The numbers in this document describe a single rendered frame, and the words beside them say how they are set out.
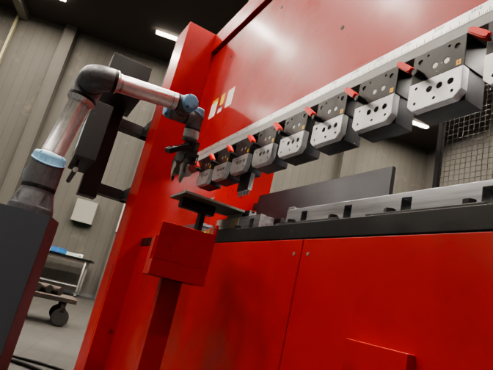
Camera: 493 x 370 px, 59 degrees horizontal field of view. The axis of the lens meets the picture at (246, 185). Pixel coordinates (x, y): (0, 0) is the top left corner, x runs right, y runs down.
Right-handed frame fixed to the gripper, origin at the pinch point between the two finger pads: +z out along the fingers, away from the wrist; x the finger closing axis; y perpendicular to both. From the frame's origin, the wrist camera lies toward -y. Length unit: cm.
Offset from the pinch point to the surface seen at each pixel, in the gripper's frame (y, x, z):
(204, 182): 20.3, 3.9, -2.5
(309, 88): 0, -67, -43
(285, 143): -1, -63, -21
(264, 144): 5, -47, -22
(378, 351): -41, -134, 24
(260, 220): 0, -60, 8
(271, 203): 80, 10, -2
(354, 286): -35, -123, 16
